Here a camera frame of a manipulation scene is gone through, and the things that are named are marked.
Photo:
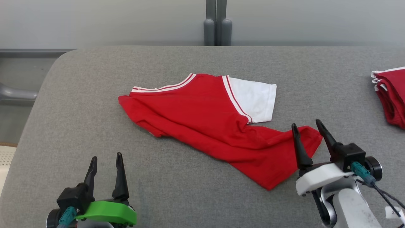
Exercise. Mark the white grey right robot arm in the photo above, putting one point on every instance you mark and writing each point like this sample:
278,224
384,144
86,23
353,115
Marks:
351,209

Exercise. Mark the red white basketball jersey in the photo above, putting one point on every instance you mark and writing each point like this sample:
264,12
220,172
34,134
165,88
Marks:
394,95
205,126

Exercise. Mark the grey fabric sofa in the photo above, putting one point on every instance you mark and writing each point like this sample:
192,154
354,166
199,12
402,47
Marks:
158,177

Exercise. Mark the grey metal furniture leg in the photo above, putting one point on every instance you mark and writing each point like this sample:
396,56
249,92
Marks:
15,94

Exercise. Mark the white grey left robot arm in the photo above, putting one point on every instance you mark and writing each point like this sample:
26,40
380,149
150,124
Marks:
52,220

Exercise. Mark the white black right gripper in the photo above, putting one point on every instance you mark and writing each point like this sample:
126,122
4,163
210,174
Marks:
319,177

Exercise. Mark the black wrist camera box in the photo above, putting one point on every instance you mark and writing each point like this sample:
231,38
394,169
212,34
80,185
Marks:
74,196
352,153

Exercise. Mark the grey partition post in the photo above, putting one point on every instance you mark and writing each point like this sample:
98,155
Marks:
226,31
209,31

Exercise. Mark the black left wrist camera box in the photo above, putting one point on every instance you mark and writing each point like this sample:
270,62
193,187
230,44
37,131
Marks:
74,196

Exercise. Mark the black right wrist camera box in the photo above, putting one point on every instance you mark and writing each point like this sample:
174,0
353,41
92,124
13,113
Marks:
352,153

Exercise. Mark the grey baseboard rail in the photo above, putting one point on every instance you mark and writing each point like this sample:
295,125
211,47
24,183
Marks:
28,53

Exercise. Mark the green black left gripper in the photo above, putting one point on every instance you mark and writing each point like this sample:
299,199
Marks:
110,212

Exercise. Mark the white perforated laundry basket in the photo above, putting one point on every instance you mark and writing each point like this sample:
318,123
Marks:
5,161

